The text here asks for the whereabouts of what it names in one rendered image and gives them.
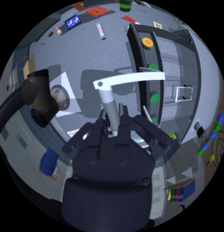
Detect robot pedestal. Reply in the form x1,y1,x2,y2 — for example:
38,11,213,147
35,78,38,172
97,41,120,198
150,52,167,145
48,71,82,118

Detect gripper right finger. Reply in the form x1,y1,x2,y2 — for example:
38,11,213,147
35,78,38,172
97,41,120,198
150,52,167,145
117,103,173,151

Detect shelf with coloured binders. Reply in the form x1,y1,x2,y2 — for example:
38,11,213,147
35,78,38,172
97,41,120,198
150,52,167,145
163,175,198,203

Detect blue rounded container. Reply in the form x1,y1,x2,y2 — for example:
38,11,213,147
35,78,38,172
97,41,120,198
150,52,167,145
38,146,60,180

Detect brown pegboard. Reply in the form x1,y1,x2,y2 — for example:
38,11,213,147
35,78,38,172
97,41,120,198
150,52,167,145
201,76,224,189

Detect blue print wall sign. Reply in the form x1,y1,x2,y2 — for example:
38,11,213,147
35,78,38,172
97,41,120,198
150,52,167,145
14,132,28,150

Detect brown board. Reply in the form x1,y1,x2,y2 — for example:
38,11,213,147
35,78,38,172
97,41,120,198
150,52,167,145
70,1,87,12

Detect white bar on grey post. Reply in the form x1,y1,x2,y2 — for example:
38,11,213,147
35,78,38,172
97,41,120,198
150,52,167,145
92,72,166,137

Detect orange round token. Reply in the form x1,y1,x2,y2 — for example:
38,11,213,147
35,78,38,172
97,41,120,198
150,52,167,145
142,37,154,47

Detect blue tablet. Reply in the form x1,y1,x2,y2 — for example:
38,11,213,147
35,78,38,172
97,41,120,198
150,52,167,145
64,14,82,30

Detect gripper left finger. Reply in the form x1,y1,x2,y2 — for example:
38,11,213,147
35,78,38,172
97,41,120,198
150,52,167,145
61,109,111,156

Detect black and grey key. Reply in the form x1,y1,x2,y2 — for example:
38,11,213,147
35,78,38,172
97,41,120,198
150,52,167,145
193,121,206,139

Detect grey flat strip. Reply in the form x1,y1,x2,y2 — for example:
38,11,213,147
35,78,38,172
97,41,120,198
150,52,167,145
142,105,154,124

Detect green paper cup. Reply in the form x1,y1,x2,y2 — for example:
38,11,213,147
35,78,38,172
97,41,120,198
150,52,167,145
119,0,133,12

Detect cardboard box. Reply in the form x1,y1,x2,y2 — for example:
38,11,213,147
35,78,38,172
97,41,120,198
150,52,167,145
23,57,36,79

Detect clipboard with paper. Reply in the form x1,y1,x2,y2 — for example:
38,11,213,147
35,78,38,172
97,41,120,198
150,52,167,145
67,128,81,138

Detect dark cash drawer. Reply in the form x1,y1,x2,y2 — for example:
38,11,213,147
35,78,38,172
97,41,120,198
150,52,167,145
126,23,202,145

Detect grey cable coil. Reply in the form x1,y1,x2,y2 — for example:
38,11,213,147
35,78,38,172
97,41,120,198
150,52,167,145
212,130,224,164

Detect red scissors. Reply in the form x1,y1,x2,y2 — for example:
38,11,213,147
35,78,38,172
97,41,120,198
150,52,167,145
121,15,140,25

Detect red square pad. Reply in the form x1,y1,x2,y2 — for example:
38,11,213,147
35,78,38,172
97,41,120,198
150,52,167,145
84,6,112,18

